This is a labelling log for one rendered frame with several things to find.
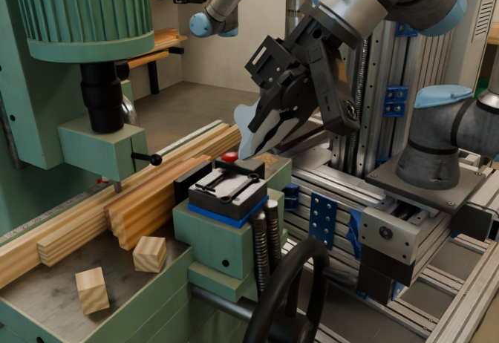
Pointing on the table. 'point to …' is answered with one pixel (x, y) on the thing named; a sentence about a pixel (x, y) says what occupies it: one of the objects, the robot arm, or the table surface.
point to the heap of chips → (266, 159)
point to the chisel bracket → (103, 148)
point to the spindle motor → (85, 13)
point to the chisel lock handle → (148, 158)
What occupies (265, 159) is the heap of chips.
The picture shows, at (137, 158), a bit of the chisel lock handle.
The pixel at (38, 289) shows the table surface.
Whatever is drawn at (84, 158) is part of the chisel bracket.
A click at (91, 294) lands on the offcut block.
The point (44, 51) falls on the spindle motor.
